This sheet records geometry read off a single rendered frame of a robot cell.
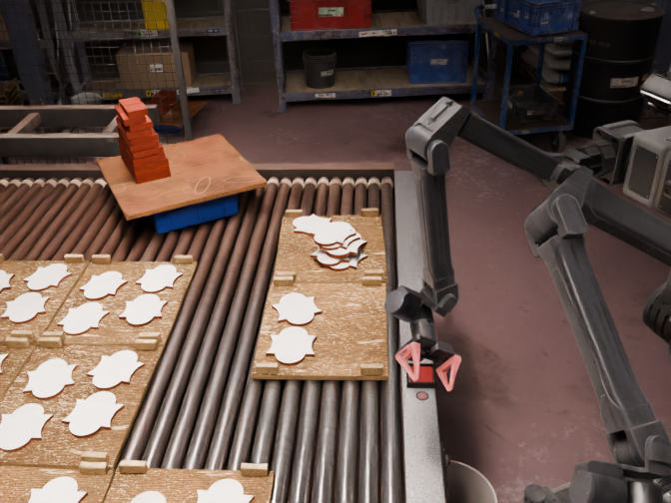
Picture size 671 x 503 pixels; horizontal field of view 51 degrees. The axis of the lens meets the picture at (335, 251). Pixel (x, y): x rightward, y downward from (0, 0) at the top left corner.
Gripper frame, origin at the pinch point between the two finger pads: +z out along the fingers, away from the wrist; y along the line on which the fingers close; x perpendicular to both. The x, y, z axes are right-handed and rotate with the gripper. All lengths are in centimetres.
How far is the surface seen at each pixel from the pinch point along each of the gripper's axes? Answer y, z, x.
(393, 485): 1.2, 17.2, -16.2
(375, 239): -21, -78, -35
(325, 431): 10.0, 1.1, -28.0
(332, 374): 5.6, -16.1, -29.5
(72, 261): 62, -75, -89
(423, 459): -6.5, 10.8, -13.9
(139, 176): 48, -111, -77
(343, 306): -4, -43, -33
